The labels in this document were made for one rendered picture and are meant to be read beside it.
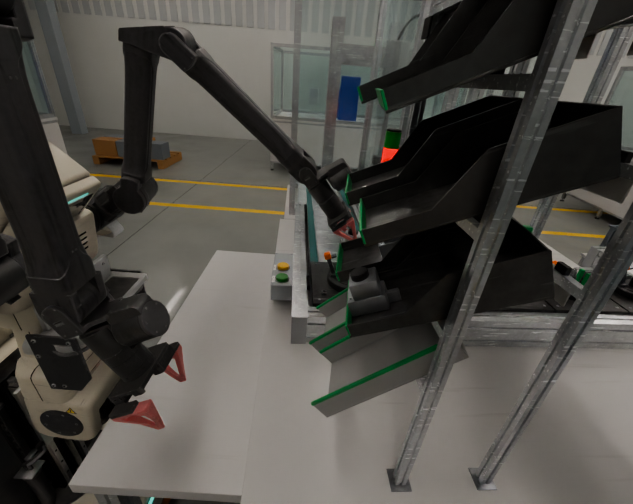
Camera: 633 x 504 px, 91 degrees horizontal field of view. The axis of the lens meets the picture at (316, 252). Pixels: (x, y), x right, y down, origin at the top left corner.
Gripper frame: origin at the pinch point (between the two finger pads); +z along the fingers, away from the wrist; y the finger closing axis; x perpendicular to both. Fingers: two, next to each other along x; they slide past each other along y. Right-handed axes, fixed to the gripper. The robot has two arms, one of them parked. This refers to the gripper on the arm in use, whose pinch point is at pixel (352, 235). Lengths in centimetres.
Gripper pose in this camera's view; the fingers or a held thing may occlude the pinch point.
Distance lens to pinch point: 94.8
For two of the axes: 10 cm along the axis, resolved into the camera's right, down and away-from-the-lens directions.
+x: -8.2, 5.1, 2.5
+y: -0.4, -4.9, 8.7
